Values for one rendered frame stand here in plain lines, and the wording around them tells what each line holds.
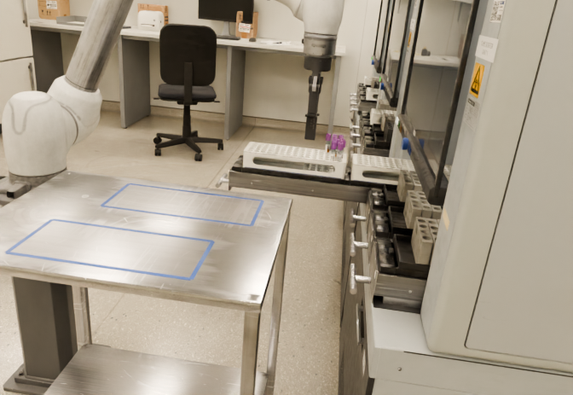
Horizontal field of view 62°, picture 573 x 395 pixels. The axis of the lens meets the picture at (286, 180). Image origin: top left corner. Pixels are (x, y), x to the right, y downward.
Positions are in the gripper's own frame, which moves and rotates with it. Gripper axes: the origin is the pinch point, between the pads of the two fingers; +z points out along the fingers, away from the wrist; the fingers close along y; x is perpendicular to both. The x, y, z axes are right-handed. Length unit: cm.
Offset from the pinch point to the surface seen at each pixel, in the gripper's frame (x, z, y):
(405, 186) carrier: 25.9, 6.7, 20.8
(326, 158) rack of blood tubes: 5.4, 7.8, 2.8
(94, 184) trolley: -50, 12, 31
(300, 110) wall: -31, 74, -350
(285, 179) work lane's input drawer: -5.4, 14.3, 6.9
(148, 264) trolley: -23, 12, 62
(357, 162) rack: 14.5, 7.8, 3.2
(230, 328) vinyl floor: -26, 94, -24
